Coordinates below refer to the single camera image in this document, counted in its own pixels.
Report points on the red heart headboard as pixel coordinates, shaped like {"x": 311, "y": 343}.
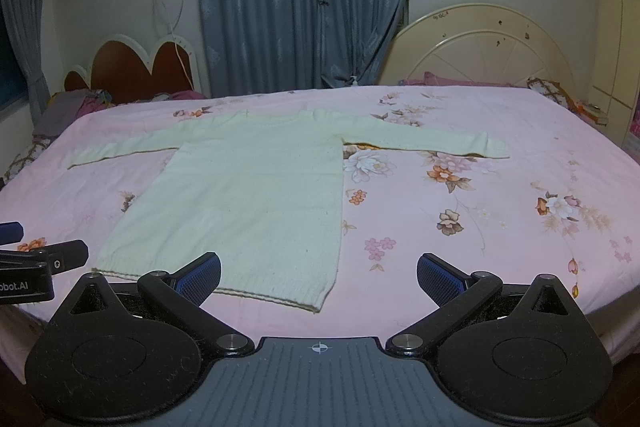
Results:
{"x": 127, "y": 72}

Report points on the magenta pillow left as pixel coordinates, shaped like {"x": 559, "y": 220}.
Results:
{"x": 187, "y": 95}

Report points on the cream wardrobe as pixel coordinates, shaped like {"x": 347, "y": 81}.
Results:
{"x": 615, "y": 77}

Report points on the pile of clothes left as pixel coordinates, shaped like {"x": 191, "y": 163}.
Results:
{"x": 66, "y": 107}

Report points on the magenta pillow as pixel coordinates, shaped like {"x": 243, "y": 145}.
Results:
{"x": 187, "y": 95}
{"x": 431, "y": 80}

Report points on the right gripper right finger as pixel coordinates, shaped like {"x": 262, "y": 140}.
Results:
{"x": 460, "y": 297}

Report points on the patterned cushion right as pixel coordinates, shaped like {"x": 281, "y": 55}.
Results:
{"x": 553, "y": 91}

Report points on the magenta pillow right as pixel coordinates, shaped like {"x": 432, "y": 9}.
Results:
{"x": 431, "y": 80}

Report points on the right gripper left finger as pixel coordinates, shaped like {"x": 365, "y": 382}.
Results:
{"x": 176, "y": 299}

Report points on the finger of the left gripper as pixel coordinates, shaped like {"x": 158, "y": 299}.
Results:
{"x": 11, "y": 232}
{"x": 59, "y": 257}

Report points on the cream knit sweater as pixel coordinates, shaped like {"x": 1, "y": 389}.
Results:
{"x": 263, "y": 192}

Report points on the cream round headboard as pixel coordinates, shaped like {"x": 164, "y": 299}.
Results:
{"x": 477, "y": 42}

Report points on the pink floral bed sheet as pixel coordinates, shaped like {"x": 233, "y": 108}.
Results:
{"x": 565, "y": 201}

